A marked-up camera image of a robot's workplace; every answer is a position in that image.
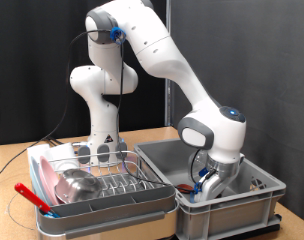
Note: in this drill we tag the white box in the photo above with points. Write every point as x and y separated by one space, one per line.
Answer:
60 153

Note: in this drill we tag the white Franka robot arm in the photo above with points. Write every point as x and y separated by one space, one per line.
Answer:
102 80

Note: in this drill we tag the stainless steel pot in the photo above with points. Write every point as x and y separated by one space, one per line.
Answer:
78 186

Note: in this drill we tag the light blue plastic plate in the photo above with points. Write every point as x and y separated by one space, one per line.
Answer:
33 176

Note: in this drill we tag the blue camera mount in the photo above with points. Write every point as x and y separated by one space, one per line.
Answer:
203 172

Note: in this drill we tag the aluminium frame post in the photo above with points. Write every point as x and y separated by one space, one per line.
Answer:
168 100

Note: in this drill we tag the black backdrop curtain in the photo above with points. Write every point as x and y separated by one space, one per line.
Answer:
18 50

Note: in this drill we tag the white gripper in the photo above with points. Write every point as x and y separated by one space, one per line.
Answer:
210 188

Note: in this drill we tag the grey cutlery holder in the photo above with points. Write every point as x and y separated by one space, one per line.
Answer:
75 216

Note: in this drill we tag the dark oval rack clip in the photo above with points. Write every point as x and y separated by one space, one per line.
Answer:
84 155

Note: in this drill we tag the grey plastic crate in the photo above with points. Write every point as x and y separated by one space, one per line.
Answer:
238 213

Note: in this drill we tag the pink plastic plate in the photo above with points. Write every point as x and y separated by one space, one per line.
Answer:
47 176

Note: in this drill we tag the dark grey backdrop panel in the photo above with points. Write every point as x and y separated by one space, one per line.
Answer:
275 50

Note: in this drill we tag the brown wooden stick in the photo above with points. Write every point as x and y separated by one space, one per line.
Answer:
184 187

